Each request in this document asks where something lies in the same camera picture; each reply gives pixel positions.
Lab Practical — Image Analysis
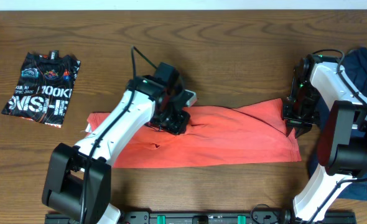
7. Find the orange printed t-shirt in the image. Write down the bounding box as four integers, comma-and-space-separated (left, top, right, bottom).
85, 98, 302, 169

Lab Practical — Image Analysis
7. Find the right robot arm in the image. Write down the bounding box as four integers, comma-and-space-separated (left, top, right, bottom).
277, 49, 367, 223

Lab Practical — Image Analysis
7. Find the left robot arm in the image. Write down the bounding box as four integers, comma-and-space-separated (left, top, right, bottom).
42, 62, 197, 223

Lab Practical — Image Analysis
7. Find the dark blue denim garment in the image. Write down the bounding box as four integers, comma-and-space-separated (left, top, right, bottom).
307, 47, 367, 202

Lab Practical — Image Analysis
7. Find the folded black printed t-shirt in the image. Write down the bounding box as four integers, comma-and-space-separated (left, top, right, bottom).
1, 50, 81, 128

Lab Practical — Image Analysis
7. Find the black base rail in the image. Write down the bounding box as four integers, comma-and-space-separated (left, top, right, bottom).
44, 205, 357, 224

